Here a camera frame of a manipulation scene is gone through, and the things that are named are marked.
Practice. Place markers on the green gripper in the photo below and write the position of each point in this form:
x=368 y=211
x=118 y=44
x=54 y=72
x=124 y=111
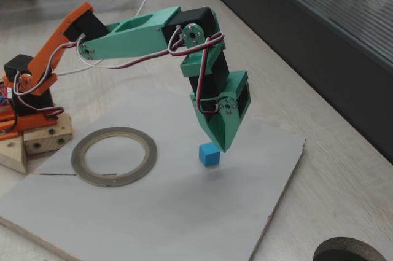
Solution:
x=221 y=130

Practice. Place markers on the blue cube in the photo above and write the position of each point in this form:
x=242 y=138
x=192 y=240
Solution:
x=208 y=158

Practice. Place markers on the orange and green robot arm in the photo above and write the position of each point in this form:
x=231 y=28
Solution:
x=129 y=40

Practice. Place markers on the grey painted square board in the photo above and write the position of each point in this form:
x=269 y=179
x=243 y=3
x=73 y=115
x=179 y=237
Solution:
x=153 y=212

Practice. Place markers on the frosted desk partition panel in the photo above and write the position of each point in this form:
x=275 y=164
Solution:
x=322 y=43

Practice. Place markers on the light wooden base block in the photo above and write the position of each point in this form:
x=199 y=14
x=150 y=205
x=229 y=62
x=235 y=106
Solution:
x=46 y=142

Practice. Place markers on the long wooden base plank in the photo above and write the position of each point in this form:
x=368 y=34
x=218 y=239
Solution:
x=12 y=156

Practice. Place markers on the red controller circuit board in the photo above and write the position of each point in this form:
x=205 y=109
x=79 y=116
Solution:
x=3 y=90

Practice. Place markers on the orange controller board mount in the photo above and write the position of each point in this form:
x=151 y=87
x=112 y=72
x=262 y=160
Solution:
x=6 y=119

